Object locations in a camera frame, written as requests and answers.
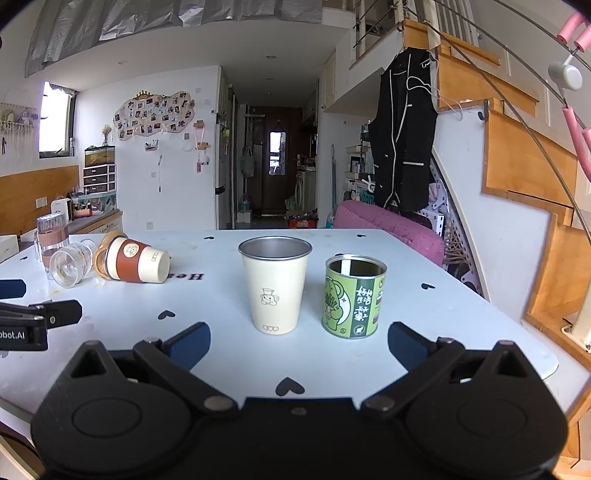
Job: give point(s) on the white box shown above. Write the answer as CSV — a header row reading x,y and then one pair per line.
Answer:
x,y
7,248

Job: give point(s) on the cream metal cup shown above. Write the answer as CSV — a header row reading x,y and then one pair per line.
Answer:
x,y
274,286

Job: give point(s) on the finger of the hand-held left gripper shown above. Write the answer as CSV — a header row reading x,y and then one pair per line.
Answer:
x,y
60,312
11,288

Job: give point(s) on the washing machine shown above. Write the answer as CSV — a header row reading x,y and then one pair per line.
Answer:
x,y
305,189

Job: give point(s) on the window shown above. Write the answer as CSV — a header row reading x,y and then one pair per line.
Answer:
x,y
55,124

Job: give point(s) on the wooden staircase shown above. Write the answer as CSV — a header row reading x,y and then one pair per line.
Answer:
x,y
526,157

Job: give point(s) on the clear glass cup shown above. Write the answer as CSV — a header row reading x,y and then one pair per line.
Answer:
x,y
71,266

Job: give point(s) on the dark wooden door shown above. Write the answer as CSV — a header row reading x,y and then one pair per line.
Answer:
x,y
276,184

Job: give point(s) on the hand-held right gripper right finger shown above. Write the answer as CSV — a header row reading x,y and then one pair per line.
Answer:
x,y
407,346

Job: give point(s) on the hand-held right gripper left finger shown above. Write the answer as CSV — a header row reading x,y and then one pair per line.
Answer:
x,y
188,345

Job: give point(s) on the glass tumbler with brown sleeve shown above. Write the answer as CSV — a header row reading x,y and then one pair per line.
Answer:
x,y
51,237

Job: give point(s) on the wall hanging rack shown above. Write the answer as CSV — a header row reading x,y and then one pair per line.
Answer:
x,y
16,122

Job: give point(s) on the black jacket with white trim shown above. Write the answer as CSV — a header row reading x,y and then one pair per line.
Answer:
x,y
404,138

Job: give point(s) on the storage shelf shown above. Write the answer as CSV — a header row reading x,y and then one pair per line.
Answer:
x,y
359,161

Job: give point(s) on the white plastic drawer unit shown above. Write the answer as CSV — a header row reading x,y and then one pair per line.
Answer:
x,y
98,179

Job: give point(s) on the pink padded hanger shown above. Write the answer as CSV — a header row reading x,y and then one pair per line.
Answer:
x,y
582,147

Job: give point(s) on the hanging tote bag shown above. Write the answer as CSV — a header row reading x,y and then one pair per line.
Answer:
x,y
248,165

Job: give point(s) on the glass fish tank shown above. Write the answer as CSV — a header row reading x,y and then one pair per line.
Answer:
x,y
99,156

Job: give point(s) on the cream cup with brown sleeve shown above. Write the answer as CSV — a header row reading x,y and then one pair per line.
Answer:
x,y
134,264

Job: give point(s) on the silver foil sheet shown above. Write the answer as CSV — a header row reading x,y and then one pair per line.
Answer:
x,y
161,23

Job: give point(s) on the green printed tin can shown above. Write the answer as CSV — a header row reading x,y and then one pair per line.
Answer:
x,y
353,304

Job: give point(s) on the red box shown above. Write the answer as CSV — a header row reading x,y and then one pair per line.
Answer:
x,y
302,223

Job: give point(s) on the pink cushioned chair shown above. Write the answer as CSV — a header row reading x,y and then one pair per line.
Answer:
x,y
392,228

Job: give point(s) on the cloud-shaped photo board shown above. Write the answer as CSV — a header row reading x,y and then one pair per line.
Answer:
x,y
154,115

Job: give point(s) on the large water bottle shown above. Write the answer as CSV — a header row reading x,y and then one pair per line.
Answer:
x,y
331,220

